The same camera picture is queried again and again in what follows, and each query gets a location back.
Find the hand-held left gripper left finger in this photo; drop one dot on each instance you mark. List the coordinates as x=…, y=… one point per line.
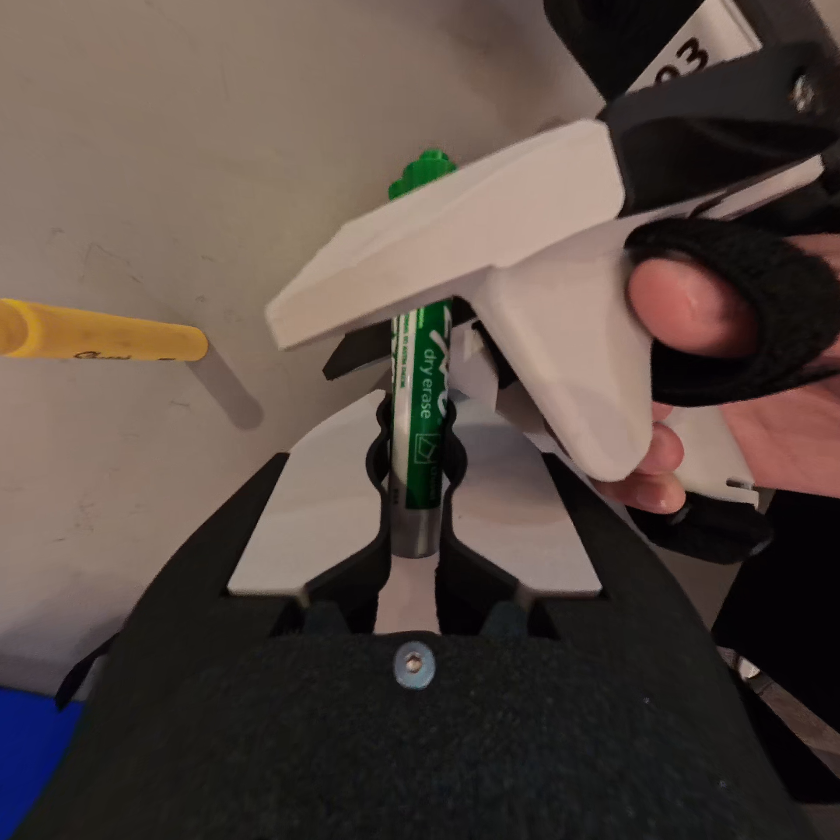
x=296, y=519

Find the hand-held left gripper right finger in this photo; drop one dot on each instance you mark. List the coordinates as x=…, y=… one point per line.
x=512, y=538

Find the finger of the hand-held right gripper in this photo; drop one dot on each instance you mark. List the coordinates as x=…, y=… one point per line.
x=446, y=229
x=480, y=386

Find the green dry erase marker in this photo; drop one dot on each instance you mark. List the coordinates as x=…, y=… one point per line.
x=421, y=452

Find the white desk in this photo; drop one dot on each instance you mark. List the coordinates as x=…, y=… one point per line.
x=164, y=163

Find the person's right hand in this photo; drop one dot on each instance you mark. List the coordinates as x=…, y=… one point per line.
x=696, y=308

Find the yellow highlighter marker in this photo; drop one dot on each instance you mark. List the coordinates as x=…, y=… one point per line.
x=99, y=334

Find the blue sheet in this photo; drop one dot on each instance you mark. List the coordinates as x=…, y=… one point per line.
x=33, y=767

